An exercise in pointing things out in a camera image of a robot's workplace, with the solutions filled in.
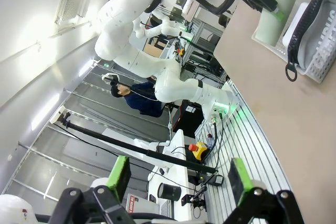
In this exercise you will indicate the white rounded gripper fitting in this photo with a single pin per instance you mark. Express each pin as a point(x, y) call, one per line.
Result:
point(99, 182)

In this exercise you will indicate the pale green cup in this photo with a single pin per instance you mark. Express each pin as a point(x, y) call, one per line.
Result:
point(270, 28)

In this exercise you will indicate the white desk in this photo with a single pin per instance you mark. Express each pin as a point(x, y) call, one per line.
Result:
point(181, 155)

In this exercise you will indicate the yellow emergency stop box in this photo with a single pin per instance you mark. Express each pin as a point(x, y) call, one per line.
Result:
point(200, 151)

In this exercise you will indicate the grey CAMPUS zipper pouch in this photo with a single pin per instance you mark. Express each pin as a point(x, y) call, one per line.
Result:
point(315, 35)

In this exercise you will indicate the white headset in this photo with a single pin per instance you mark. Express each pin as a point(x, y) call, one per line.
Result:
point(107, 76)

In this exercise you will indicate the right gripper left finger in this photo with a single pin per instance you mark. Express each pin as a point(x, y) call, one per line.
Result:
point(120, 176)

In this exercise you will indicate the small black device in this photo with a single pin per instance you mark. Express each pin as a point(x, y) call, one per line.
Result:
point(217, 179)

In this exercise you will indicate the aluminium slotted base plate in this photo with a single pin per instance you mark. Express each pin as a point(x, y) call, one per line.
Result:
point(252, 142)

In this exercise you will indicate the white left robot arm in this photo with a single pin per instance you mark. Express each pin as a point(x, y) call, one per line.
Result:
point(126, 24)

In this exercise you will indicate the black mini tripod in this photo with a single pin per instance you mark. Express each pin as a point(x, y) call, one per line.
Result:
point(187, 199)

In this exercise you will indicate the seated operator in navy sweater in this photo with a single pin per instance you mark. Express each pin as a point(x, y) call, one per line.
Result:
point(141, 100)

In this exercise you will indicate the metal equipment rack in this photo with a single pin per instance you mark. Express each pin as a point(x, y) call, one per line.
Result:
point(207, 58)

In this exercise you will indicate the small white robot arm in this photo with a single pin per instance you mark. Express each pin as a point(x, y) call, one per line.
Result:
point(157, 30)

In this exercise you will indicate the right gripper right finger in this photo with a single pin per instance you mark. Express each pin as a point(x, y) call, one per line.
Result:
point(237, 179)

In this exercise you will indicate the black computer case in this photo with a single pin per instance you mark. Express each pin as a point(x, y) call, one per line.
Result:
point(189, 121)

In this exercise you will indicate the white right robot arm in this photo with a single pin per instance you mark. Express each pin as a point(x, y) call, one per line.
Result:
point(13, 208)

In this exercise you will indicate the white perforated plastic basket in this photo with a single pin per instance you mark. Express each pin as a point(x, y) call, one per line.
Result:
point(323, 66)

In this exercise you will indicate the white ceiling air vent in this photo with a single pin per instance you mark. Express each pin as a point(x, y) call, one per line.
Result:
point(72, 5)

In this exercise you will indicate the black cylinder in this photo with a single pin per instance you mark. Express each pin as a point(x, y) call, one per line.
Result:
point(169, 191)

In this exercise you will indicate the red and white box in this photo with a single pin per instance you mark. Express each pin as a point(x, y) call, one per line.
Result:
point(135, 203)

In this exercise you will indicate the black camera boom pole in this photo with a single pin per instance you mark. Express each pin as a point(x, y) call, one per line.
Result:
point(131, 146)

